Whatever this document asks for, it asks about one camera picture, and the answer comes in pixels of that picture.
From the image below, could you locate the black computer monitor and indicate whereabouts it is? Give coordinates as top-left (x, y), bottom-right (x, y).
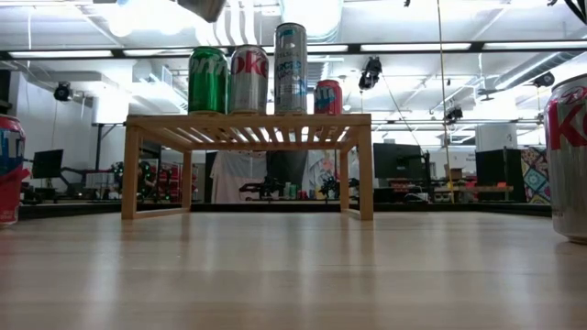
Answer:
top-left (30, 148), bottom-right (65, 180)
top-left (372, 143), bottom-right (432, 182)

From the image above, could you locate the black overhead rig beam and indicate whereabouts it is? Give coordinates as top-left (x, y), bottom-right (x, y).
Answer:
top-left (0, 40), bottom-right (587, 61)

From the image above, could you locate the black overhead camera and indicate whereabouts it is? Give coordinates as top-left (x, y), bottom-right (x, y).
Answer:
top-left (358, 56), bottom-right (383, 92)

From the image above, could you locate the white cylinder tank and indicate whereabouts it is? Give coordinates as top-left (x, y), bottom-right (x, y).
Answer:
top-left (475, 123), bottom-right (518, 152)

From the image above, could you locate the black cabinet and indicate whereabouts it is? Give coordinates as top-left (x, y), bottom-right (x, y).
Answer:
top-left (475, 148), bottom-right (523, 203)

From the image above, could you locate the colourful patterned quilt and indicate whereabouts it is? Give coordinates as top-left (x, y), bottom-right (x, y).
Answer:
top-left (520, 146), bottom-right (552, 205)

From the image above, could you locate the red Fanta strawberry can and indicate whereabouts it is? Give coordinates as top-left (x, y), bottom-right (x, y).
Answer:
top-left (0, 114), bottom-right (31, 229)
top-left (314, 79), bottom-right (344, 116)

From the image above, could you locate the black ceiling camera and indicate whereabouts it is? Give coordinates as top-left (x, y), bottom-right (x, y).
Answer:
top-left (443, 105), bottom-right (464, 124)

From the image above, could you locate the wooden workbench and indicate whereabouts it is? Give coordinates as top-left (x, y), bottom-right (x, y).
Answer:
top-left (433, 184), bottom-right (515, 193)

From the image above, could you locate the white Celsius can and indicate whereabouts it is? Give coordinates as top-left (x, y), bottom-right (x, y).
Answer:
top-left (273, 22), bottom-right (308, 116)

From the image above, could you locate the white T-shirt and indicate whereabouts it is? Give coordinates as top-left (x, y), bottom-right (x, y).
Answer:
top-left (209, 150), bottom-right (270, 205)

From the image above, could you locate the floral shirt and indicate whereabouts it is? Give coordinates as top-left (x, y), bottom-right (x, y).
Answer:
top-left (305, 150), bottom-right (343, 189)

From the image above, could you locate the wooden slatted shelf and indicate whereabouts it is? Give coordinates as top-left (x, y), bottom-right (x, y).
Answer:
top-left (120, 113), bottom-right (375, 222)

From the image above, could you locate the black aluminium table frame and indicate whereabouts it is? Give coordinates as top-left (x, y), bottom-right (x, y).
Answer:
top-left (17, 202), bottom-right (554, 219)

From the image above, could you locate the dark T-shirt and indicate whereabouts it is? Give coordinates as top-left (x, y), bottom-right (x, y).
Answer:
top-left (267, 150), bottom-right (309, 184)

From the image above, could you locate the person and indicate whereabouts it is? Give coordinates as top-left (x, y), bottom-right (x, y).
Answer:
top-left (136, 159), bottom-right (158, 201)

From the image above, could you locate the black ceiling spotlight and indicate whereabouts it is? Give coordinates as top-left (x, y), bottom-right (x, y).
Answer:
top-left (532, 71), bottom-right (556, 88)
top-left (53, 81), bottom-right (73, 103)

